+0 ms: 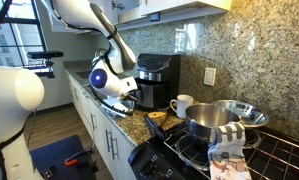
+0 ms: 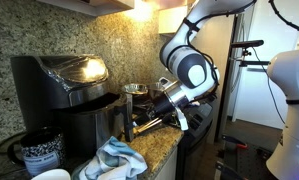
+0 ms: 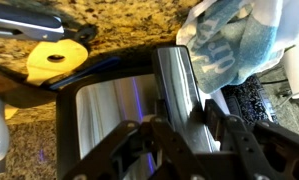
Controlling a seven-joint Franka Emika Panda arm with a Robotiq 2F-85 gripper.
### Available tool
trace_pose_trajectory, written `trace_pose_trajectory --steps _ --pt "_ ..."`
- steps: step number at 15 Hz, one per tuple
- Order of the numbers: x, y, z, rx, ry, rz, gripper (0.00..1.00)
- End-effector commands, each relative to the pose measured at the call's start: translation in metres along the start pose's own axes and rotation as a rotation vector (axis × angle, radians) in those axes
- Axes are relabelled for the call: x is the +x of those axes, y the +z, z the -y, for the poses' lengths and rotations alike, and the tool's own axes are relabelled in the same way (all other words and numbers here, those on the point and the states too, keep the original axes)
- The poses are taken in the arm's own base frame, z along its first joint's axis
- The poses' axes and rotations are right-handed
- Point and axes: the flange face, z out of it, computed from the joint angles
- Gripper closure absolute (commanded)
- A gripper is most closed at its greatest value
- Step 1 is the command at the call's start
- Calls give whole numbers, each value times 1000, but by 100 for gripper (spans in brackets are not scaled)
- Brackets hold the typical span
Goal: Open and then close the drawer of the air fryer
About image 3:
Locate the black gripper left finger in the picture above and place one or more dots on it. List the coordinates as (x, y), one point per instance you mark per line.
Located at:
(132, 150)

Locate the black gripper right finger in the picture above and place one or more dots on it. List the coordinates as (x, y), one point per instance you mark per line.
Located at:
(259, 150)

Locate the blue and white dish towel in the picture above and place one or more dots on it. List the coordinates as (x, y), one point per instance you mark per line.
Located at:
(229, 40)

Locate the dark wooden spatula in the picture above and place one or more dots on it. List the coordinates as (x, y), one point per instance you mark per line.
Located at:
(15, 90)

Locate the black and steel tongs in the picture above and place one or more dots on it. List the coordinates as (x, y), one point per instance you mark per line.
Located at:
(25, 23)

